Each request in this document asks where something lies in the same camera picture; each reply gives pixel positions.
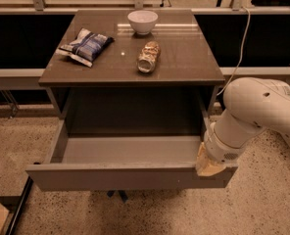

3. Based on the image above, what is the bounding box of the white cable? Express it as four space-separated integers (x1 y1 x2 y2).
216 6 252 97

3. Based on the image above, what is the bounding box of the black floor bar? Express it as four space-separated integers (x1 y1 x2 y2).
5 176 33 235

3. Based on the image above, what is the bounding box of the white ceramic bowl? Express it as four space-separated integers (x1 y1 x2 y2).
127 10 158 35

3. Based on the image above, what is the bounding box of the crushed metallic can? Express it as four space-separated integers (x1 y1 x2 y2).
137 41 161 73

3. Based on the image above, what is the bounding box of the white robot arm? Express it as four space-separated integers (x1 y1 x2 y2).
196 77 290 176

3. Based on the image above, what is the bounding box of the grey top drawer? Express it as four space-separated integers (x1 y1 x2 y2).
24 87 240 192

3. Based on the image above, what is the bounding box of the blue white chip bag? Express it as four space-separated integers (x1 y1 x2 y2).
56 28 115 68

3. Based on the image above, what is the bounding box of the grey drawer cabinet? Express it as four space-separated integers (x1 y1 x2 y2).
39 9 224 112

